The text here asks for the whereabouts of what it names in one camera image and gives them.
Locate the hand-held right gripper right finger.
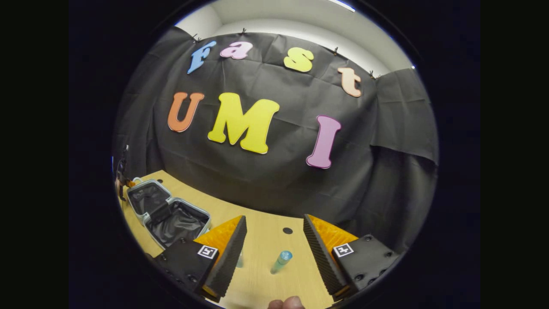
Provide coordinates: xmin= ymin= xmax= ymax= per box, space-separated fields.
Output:
xmin=303 ymin=214 xmax=401 ymax=303

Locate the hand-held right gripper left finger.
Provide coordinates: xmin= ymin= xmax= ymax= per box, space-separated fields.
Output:
xmin=154 ymin=215 xmax=248 ymax=303

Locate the green bottle with blue cap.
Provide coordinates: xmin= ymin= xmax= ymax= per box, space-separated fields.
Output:
xmin=270 ymin=250 xmax=293 ymax=275

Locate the light blue suitcase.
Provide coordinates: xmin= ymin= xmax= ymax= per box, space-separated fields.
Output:
xmin=126 ymin=177 xmax=212 ymax=250

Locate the black backdrop cloth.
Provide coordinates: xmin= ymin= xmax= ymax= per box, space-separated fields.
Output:
xmin=112 ymin=26 xmax=440 ymax=254

